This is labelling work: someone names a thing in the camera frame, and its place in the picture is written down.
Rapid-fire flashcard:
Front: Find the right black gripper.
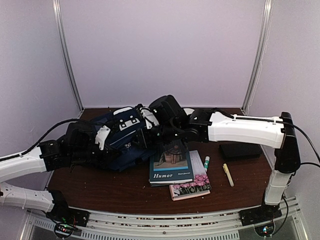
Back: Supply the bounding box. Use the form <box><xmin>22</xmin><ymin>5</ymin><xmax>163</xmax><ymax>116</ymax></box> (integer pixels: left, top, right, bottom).
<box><xmin>130</xmin><ymin>122</ymin><xmax>181</xmax><ymax>150</ymax></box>

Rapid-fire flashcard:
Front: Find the navy blue backpack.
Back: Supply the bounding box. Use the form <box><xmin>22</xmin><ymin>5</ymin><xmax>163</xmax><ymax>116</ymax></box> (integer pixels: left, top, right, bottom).
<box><xmin>90</xmin><ymin>106</ymin><xmax>157</xmax><ymax>172</ymax></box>

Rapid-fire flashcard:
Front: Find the blue Humor book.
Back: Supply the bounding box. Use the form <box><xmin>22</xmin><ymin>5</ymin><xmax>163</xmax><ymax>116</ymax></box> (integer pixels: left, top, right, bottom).
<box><xmin>149</xmin><ymin>140</ymin><xmax>194</xmax><ymax>187</ymax></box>

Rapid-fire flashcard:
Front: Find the black pencil case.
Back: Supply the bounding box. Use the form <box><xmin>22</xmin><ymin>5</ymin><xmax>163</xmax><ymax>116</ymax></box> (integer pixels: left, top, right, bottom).
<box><xmin>219</xmin><ymin>142</ymin><xmax>263</xmax><ymax>162</ymax></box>

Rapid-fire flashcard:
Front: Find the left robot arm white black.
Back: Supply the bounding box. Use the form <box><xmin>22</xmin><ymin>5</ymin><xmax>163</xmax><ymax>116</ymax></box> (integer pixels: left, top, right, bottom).
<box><xmin>0</xmin><ymin>140</ymin><xmax>108</xmax><ymax>222</ymax></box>

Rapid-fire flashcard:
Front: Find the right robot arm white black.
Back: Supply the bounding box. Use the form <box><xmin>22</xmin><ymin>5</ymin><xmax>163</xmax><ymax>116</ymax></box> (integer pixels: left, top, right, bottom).
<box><xmin>137</xmin><ymin>107</ymin><xmax>301</xmax><ymax>221</ymax></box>

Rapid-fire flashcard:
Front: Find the white ceramic bowl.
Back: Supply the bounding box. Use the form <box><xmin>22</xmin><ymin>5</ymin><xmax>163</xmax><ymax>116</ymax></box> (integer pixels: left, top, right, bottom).
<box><xmin>183</xmin><ymin>108</ymin><xmax>194</xmax><ymax>115</ymax></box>

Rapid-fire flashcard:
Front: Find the white green glue stick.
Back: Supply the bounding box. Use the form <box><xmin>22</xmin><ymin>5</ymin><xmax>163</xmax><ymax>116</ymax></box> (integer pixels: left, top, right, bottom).
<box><xmin>203</xmin><ymin>156</ymin><xmax>210</xmax><ymax>172</ymax></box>

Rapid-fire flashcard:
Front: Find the pink flower Fate book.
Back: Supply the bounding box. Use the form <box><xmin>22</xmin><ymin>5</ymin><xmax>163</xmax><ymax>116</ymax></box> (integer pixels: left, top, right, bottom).
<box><xmin>169</xmin><ymin>173</ymin><xmax>211</xmax><ymax>201</ymax></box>

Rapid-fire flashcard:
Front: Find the cream yellow marker pen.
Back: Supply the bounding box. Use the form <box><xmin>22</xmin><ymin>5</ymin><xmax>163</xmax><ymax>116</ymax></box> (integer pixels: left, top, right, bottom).
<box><xmin>222</xmin><ymin>163</ymin><xmax>234</xmax><ymax>187</ymax></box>

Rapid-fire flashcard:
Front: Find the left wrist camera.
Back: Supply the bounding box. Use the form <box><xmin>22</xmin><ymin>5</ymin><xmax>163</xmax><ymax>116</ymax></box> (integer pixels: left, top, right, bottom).
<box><xmin>64</xmin><ymin>122</ymin><xmax>111</xmax><ymax>151</ymax></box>

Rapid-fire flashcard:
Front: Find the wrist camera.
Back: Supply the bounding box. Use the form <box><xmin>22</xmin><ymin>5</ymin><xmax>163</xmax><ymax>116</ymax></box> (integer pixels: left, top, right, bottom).
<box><xmin>64</xmin><ymin>122</ymin><xmax>111</xmax><ymax>151</ymax></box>
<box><xmin>136</xmin><ymin>94</ymin><xmax>189</xmax><ymax>129</ymax></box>

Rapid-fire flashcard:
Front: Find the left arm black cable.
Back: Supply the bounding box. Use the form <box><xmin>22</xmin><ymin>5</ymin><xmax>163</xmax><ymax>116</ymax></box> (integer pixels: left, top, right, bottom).
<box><xmin>0</xmin><ymin>119</ymin><xmax>96</xmax><ymax>161</ymax></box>

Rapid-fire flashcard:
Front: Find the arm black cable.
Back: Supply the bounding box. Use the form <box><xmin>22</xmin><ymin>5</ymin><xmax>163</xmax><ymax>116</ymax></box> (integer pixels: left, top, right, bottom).
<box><xmin>279</xmin><ymin>117</ymin><xmax>320</xmax><ymax>168</ymax></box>
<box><xmin>0</xmin><ymin>119</ymin><xmax>96</xmax><ymax>161</ymax></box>

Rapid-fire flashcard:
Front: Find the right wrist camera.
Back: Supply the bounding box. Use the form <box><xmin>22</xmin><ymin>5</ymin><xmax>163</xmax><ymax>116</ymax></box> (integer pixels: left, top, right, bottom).
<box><xmin>136</xmin><ymin>94</ymin><xmax>189</xmax><ymax>129</ymax></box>

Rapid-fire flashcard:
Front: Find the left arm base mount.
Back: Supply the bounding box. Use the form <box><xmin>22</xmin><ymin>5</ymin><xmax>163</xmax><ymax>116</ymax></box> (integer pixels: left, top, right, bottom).
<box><xmin>43</xmin><ymin>206</ymin><xmax>90</xmax><ymax>240</ymax></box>

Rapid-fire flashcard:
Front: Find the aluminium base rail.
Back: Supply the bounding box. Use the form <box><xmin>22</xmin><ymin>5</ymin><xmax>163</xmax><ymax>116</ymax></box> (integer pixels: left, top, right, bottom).
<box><xmin>23</xmin><ymin>196</ymin><xmax>307</xmax><ymax>240</ymax></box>

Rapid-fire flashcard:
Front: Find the right aluminium frame post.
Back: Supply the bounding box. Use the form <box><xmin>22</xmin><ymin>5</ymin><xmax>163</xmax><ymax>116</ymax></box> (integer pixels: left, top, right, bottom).
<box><xmin>241</xmin><ymin>0</ymin><xmax>274</xmax><ymax>115</ymax></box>

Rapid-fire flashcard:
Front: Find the aluminium frame post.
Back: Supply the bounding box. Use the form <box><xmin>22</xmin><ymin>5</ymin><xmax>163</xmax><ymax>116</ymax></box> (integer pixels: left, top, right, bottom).
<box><xmin>241</xmin><ymin>0</ymin><xmax>274</xmax><ymax>115</ymax></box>
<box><xmin>52</xmin><ymin>0</ymin><xmax>84</xmax><ymax>111</ymax></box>

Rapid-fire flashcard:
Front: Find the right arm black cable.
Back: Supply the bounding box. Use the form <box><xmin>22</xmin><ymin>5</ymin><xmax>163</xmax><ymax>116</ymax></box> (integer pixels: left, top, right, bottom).
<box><xmin>279</xmin><ymin>117</ymin><xmax>320</xmax><ymax>168</ymax></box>

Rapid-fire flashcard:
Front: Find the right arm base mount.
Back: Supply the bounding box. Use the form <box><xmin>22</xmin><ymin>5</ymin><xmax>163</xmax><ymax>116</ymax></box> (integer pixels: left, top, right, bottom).
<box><xmin>239</xmin><ymin>205</ymin><xmax>282</xmax><ymax>237</ymax></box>

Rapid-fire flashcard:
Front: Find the left aluminium frame post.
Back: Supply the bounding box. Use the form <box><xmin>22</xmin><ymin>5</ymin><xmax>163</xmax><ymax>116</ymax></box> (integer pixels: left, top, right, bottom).
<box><xmin>52</xmin><ymin>0</ymin><xmax>84</xmax><ymax>111</ymax></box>

